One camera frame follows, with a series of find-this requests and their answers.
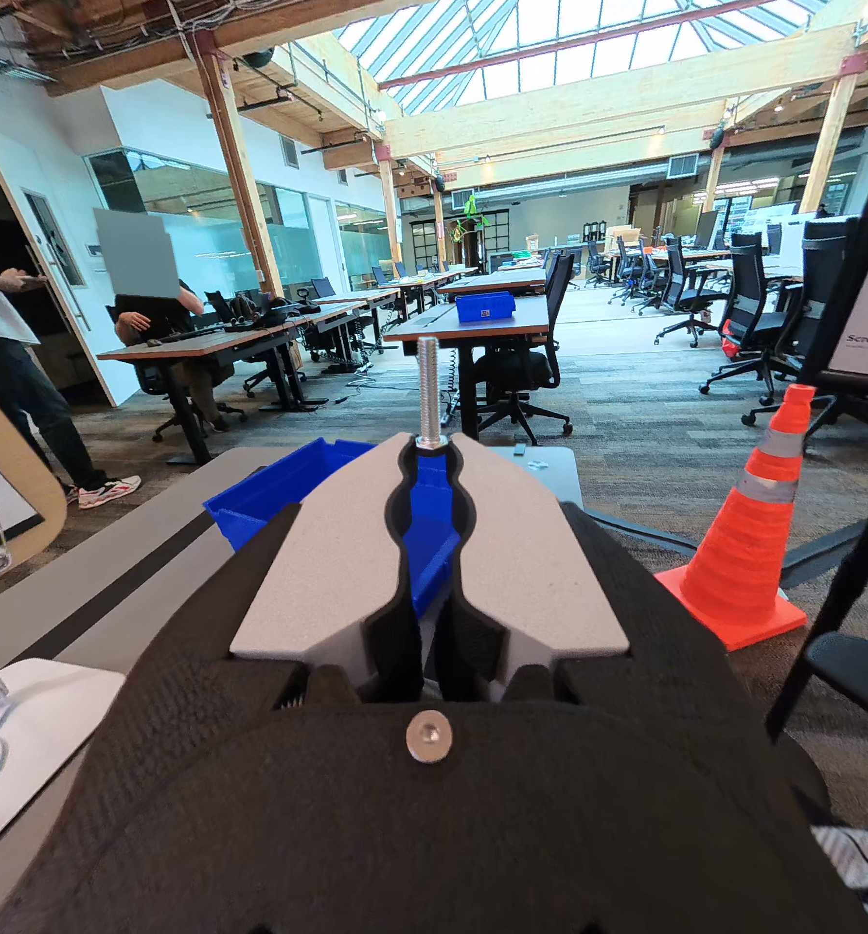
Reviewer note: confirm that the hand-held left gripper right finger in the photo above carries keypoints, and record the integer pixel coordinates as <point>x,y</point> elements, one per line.
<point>543,576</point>

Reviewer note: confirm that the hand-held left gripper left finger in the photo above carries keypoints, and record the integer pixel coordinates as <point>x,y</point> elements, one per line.
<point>317,576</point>

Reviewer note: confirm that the blue plastic bin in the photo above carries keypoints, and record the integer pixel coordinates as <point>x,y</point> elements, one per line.
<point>273,496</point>
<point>485,308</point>

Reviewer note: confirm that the long steel hex bolt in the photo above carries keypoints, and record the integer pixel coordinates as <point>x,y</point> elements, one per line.
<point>429,387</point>

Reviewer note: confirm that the orange traffic cone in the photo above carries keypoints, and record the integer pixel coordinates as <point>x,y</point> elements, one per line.
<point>730,341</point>
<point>740,547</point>

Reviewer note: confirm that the black office chair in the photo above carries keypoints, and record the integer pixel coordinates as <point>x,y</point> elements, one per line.
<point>514,365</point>

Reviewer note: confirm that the wood-topped office desk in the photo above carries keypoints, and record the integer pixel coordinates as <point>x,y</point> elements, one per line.
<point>207,341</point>
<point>434,325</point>

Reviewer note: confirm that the black keyboard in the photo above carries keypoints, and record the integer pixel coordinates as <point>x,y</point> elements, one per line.
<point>189,337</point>

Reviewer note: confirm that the black backpack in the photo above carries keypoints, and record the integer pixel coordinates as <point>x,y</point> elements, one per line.
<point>242,310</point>

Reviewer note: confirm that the white poster stand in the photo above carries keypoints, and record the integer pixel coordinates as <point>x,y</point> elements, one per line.
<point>40,715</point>

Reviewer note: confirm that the black chair armrest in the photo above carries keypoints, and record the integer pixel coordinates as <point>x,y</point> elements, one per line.
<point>857,678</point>

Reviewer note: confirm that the instruction poster on tan board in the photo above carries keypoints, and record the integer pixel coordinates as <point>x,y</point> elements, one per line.
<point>11,452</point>

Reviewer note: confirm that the row of black office chairs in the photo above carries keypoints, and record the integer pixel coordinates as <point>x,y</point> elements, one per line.
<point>747,292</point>

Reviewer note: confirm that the green hanging plant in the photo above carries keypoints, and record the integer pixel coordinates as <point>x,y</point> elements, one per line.
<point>470,219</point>

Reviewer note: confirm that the black white patterned pants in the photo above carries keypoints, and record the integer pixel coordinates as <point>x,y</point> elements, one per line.
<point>857,868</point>

